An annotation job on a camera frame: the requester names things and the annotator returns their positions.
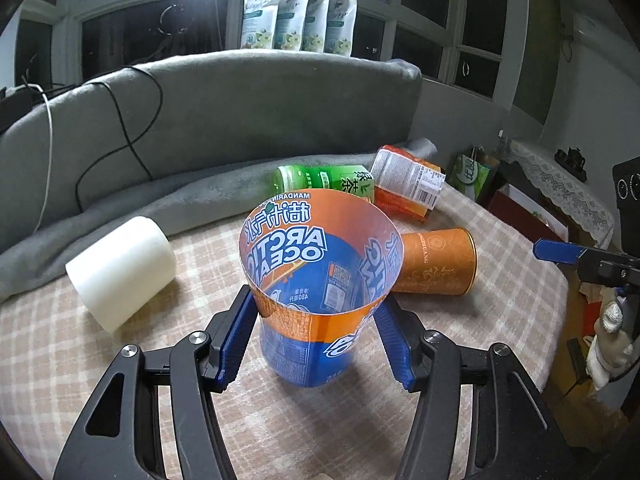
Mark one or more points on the white lace cloth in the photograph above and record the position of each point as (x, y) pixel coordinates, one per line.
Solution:
(563, 190)

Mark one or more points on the refill pouch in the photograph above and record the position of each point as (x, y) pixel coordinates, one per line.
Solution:
(314, 33)
(259, 23)
(290, 24)
(340, 26)

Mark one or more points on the orange paper cup front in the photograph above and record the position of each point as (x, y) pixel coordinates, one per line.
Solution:
(441, 262)

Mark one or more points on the white cylindrical cup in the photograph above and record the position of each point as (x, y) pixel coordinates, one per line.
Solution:
(119, 273)

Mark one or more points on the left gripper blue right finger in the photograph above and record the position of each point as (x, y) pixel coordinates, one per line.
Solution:
(398, 329)

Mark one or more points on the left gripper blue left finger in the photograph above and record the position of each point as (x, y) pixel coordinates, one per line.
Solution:
(233, 336)

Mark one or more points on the green paper bag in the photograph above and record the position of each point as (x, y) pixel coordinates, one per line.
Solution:
(471, 171)

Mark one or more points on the black power adapter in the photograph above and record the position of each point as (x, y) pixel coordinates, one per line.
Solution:
(15, 103)

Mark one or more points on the white gloved right hand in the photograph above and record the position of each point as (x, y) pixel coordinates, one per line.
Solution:
(613, 348)

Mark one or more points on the beige plaid seat cover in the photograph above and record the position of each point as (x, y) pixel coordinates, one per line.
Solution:
(356, 426)

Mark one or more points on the window frame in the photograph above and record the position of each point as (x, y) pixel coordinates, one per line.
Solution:
(477, 46)

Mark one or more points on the grey sofa backrest cushion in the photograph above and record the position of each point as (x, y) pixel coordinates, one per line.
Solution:
(195, 112)

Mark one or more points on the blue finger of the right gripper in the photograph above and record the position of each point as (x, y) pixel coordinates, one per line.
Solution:
(557, 252)

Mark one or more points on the blue orange cut bottle cup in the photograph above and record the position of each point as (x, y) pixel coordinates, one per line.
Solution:
(319, 263)

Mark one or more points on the black tripod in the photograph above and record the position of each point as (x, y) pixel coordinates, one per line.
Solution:
(190, 27)

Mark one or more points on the green tea bottle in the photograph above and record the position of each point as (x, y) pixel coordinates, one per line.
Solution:
(351, 179)

